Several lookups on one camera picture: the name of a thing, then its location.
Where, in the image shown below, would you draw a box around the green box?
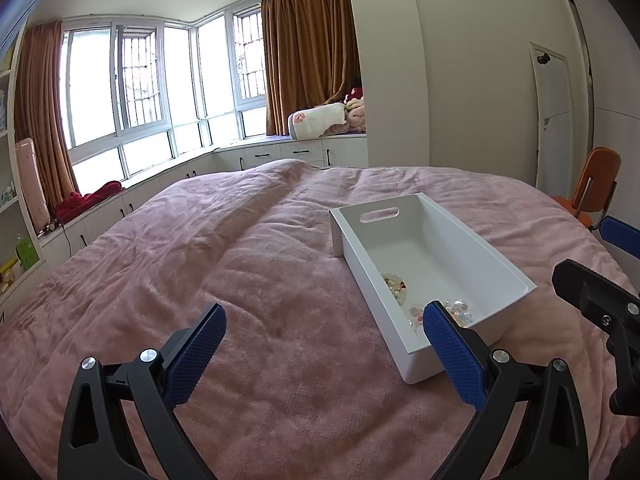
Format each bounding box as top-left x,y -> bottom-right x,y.
15,238 -> 40,267

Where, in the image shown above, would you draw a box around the orange chair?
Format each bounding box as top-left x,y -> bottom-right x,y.
552,147 -> 623,232

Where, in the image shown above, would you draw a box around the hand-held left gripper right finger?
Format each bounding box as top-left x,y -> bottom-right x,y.
422,300 -> 590,480

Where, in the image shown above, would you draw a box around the white rolled blanket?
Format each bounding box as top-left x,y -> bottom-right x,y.
288,103 -> 349,140

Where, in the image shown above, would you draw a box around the red cloth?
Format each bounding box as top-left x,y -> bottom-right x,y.
53,180 -> 124,222

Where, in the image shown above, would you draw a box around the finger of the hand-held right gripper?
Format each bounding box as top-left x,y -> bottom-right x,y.
599,216 -> 640,262
552,258 -> 640,332

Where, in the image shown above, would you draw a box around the pink plush toy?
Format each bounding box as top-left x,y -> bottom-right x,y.
344,97 -> 368,134

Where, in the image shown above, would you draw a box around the white storage box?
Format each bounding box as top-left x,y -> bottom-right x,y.
328,193 -> 538,387

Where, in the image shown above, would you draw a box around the black cable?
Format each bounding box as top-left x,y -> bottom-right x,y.
37,219 -> 75,257

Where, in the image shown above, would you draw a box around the white window seat cabinets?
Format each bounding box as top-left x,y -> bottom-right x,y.
36,134 -> 369,262

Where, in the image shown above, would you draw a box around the bay window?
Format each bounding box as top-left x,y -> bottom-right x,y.
59,4 -> 269,178

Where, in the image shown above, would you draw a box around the brown curtain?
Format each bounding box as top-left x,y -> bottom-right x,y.
260,0 -> 362,137
14,20 -> 80,208

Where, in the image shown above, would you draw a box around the pile of clear bead jewelry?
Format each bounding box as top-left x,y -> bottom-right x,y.
407,298 -> 473,332

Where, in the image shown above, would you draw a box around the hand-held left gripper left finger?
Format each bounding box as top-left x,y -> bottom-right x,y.
58,303 -> 227,480

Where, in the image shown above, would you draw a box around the white wall shelf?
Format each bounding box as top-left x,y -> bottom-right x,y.
0,67 -> 43,311

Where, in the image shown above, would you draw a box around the pink standing board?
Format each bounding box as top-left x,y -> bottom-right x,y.
14,138 -> 51,234

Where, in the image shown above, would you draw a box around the white leaning panel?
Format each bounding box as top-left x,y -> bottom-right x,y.
529,42 -> 574,192

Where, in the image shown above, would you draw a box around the round gold pearl brooch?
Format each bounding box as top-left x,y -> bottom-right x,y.
382,273 -> 410,306

